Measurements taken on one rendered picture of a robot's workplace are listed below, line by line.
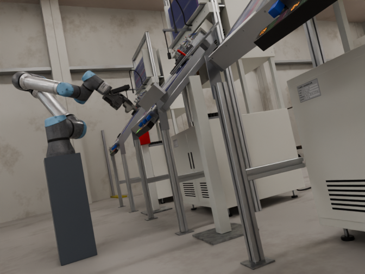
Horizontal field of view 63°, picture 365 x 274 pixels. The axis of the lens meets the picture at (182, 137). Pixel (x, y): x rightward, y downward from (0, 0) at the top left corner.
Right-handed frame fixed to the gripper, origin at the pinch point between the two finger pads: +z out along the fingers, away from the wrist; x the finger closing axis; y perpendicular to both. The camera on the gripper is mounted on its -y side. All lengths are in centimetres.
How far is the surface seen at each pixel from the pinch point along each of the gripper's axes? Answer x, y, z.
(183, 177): 13, 20, 45
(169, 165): 14.1, 19.5, 33.5
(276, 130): 10, -45, 84
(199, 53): 10, -52, 11
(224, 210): 41, 28, 63
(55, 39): -388, -140, -182
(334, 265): 104, 36, 71
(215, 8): 14, -84, 2
